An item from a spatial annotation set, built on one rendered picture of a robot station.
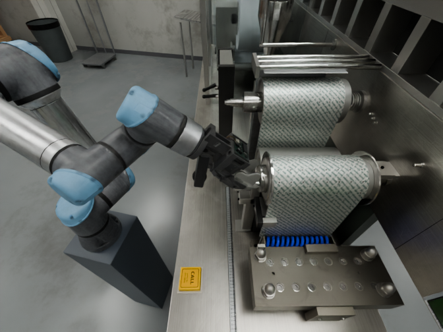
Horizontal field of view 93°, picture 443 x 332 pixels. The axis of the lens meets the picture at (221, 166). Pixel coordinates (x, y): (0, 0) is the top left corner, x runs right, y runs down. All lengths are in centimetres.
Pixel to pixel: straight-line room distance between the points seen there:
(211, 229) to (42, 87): 70
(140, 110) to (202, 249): 60
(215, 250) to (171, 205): 126
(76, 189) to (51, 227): 197
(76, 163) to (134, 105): 15
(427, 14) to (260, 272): 75
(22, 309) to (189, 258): 152
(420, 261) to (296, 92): 51
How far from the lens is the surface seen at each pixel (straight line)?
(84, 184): 43
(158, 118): 40
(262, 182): 55
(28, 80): 74
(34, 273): 225
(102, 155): 45
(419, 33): 73
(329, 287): 75
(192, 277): 80
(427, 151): 65
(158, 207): 208
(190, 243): 87
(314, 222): 71
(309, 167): 56
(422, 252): 69
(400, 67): 75
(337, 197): 62
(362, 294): 78
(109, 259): 93
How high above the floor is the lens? 169
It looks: 47 degrees down
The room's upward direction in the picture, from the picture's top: straight up
